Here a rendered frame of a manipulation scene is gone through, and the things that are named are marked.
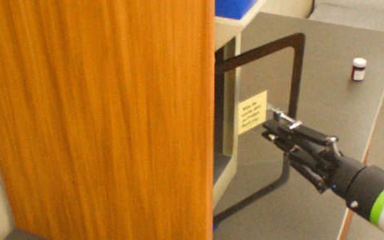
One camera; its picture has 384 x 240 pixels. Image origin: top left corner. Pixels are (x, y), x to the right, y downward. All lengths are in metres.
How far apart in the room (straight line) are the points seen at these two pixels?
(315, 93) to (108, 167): 0.93
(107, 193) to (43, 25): 0.35
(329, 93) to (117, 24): 1.07
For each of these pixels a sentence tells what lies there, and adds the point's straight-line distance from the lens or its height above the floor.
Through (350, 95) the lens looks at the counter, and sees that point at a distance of 1.79.
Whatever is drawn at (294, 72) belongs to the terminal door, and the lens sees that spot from 1.13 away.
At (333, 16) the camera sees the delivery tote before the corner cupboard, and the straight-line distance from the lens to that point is 3.94.
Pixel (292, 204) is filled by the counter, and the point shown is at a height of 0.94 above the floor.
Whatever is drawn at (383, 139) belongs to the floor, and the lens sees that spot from 3.28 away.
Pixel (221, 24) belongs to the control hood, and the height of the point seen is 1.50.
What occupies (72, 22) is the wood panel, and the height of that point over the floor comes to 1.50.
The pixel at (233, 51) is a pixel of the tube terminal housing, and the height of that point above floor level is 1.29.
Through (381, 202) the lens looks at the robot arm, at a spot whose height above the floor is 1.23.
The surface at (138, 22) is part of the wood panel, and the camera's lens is 0.81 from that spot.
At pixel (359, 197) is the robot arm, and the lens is 0.97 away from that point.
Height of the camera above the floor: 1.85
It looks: 34 degrees down
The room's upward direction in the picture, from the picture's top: 1 degrees counter-clockwise
